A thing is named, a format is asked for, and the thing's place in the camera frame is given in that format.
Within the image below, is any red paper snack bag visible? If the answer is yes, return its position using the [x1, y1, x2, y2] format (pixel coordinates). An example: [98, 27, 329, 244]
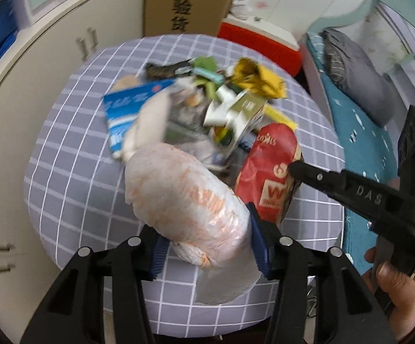
[235, 123, 302, 225]

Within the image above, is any white orange plastic bag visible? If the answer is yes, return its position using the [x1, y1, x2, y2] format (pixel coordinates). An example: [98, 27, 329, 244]
[124, 143, 260, 305]

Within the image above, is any person's right hand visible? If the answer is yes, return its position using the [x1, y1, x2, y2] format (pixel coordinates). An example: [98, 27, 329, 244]
[375, 261, 415, 342]

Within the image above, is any teal bed sheet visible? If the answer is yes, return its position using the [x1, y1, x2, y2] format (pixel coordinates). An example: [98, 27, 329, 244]
[306, 34, 397, 273]

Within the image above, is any cream cabinet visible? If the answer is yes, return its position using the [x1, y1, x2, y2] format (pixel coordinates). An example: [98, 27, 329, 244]
[0, 0, 144, 343]

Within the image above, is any grey checked tablecloth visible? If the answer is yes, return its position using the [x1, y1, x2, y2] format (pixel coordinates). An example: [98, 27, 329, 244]
[24, 35, 344, 337]

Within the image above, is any grey pillow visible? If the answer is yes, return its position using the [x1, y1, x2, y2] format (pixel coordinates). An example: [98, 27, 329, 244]
[322, 29, 396, 127]

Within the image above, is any yellow white medicine box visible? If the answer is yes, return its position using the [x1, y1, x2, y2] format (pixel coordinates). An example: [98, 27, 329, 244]
[203, 85, 297, 157]

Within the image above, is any yellow crumpled paper bag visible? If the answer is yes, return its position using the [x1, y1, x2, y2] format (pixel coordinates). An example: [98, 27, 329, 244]
[231, 58, 287, 99]

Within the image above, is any red white storage box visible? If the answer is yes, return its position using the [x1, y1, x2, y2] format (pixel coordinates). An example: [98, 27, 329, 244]
[218, 15, 302, 76]

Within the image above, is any blue white tissue packet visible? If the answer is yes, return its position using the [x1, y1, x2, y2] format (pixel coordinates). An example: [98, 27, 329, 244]
[103, 79, 174, 163]

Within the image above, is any green plush leaf toy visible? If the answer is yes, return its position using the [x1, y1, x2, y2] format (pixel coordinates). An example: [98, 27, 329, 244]
[192, 56, 218, 100]

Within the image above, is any black snack wrapper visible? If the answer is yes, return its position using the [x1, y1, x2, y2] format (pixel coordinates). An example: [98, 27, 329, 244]
[144, 60, 193, 81]

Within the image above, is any brown cardboard box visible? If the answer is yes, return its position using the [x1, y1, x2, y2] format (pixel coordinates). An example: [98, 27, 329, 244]
[144, 0, 232, 36]

